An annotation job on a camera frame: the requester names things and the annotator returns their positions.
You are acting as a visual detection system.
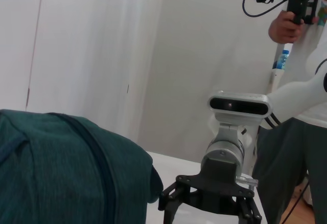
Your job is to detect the clear water bottle blue label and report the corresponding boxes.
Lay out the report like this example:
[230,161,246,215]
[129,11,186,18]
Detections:
[272,49,291,70]

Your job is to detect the black floor cable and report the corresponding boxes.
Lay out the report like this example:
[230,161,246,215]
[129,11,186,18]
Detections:
[279,182,311,224]

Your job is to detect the bare operator hand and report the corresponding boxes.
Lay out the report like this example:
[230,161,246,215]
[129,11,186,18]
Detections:
[267,9,305,44]

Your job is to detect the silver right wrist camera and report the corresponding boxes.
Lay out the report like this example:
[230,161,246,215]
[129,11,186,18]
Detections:
[207,90,273,143]

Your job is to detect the white sleeved person forearm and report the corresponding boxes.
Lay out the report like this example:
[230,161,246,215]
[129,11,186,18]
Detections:
[291,23,327,86]

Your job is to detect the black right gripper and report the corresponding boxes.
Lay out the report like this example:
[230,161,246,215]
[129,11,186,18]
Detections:
[157,157,263,224]

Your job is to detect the right gripper cable with plug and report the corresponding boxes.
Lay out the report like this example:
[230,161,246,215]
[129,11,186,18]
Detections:
[236,174,259,188]

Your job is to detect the person torso and grey trousers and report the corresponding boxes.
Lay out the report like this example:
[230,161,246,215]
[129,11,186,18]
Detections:
[251,116,327,224]

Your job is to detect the dark teal lunch bag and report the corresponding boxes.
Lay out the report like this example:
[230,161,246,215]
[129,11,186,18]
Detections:
[0,108,164,224]

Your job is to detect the black controller cable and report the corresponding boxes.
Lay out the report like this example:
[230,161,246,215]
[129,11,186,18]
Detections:
[242,0,289,18]

